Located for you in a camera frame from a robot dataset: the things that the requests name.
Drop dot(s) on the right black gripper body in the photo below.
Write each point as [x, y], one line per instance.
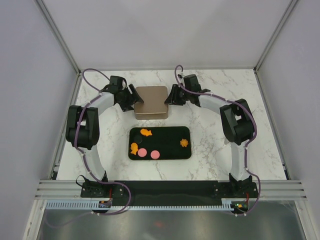
[184, 96]

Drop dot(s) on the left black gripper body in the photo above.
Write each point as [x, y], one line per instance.
[126, 100]

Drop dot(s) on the gold tin lid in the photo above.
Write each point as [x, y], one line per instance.
[153, 101]

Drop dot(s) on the gold cookie tin box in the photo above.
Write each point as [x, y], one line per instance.
[151, 115]

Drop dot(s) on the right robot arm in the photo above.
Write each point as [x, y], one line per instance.
[238, 125]

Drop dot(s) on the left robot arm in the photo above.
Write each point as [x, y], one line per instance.
[83, 125]

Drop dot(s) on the orange fish cookie upper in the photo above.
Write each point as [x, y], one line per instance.
[145, 132]

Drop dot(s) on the orange fish cookie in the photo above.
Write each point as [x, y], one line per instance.
[145, 132]
[134, 148]

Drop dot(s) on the black sandwich cookie left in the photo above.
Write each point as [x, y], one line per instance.
[138, 139]

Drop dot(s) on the orange flower cookie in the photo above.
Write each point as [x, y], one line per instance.
[184, 143]

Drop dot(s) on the dark green tray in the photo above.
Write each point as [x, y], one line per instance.
[165, 139]

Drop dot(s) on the orange fish cookie lower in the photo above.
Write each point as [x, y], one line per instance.
[134, 148]

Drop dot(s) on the pink macaron left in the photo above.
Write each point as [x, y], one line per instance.
[142, 152]

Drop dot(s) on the pink macaron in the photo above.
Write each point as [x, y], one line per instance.
[155, 154]
[142, 152]

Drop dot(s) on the pink macaron right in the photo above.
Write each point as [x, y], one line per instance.
[155, 154]

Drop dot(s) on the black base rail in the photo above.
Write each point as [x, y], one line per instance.
[165, 193]

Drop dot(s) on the aluminium frame rail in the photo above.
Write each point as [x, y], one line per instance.
[66, 195]

